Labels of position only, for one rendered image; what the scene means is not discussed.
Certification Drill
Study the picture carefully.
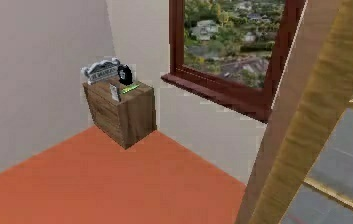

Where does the grey ornate plaque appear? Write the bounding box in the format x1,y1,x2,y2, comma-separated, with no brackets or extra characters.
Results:
80,57,122,86

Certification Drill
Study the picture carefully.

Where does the green flat stick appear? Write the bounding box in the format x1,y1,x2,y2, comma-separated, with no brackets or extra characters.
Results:
120,83,141,95

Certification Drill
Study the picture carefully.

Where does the red-brown framed window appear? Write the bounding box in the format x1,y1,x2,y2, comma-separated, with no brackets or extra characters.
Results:
160,0,308,124

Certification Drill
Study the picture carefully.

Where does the black round clock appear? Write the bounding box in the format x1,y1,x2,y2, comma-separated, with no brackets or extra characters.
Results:
117,64,134,86

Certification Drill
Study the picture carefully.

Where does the brown wooden bedside cabinet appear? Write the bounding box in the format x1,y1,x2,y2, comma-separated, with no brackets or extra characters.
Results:
82,78,158,150

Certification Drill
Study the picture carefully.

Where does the small grey card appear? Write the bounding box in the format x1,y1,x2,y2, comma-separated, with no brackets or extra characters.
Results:
109,83,121,103

